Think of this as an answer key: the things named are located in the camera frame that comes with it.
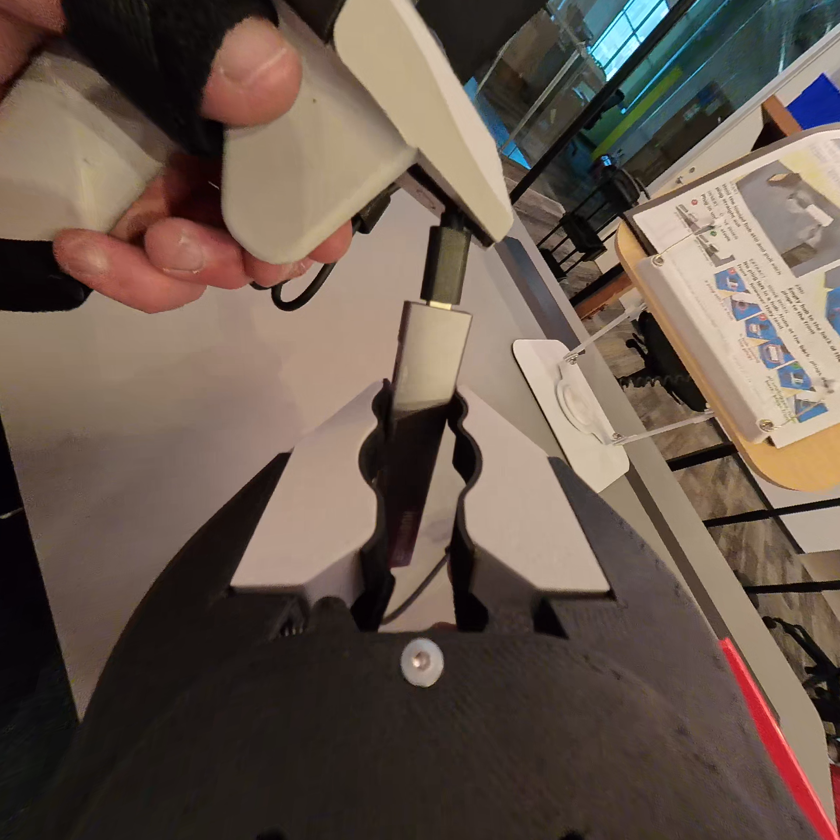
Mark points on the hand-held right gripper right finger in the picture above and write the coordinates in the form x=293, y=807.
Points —
x=531, y=525

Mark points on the light wooden board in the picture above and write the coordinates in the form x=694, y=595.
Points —
x=800, y=466

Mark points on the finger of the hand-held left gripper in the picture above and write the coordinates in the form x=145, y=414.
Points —
x=420, y=98

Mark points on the person's dark trousers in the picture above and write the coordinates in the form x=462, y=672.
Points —
x=26, y=656

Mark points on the person's left hand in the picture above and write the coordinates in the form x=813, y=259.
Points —
x=177, y=253

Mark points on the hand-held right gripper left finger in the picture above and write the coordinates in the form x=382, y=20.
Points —
x=308, y=525

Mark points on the laminated instruction sheet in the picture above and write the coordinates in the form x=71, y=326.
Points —
x=722, y=295

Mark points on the red plastic bin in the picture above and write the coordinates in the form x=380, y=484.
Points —
x=769, y=735

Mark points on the grey usb hub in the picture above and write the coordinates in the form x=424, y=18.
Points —
x=430, y=354

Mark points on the black chair back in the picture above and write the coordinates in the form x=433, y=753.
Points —
x=479, y=33

